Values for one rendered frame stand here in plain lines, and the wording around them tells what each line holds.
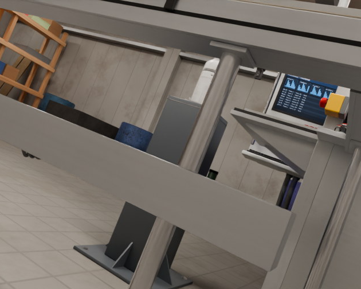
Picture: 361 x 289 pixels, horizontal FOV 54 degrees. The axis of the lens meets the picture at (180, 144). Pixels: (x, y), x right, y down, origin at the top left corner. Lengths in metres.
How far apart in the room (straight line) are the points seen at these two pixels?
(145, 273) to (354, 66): 0.59
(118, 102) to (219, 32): 6.24
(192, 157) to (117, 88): 6.41
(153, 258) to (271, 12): 0.58
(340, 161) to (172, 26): 0.92
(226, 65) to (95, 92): 6.68
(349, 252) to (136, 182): 0.94
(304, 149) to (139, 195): 0.99
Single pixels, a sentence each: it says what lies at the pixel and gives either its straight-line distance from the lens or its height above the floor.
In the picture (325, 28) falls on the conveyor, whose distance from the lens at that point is 0.78.
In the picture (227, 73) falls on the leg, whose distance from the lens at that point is 0.82.
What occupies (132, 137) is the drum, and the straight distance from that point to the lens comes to 5.70.
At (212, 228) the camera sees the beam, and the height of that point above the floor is 0.46.
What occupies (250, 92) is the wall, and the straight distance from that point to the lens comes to 5.94.
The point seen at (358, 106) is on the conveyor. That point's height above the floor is 0.84.
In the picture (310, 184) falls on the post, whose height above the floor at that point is 0.68.
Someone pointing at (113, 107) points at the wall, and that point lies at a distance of 7.06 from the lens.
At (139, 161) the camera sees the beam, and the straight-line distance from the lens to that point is 0.83.
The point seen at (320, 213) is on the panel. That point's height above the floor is 0.58.
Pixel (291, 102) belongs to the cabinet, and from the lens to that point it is 2.66.
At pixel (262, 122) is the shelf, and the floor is 0.86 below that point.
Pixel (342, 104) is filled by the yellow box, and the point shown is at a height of 1.00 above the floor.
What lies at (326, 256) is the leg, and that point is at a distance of 1.29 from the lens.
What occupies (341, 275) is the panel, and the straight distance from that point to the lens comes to 1.52.
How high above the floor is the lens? 0.55
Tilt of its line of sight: 3 degrees up
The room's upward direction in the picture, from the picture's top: 22 degrees clockwise
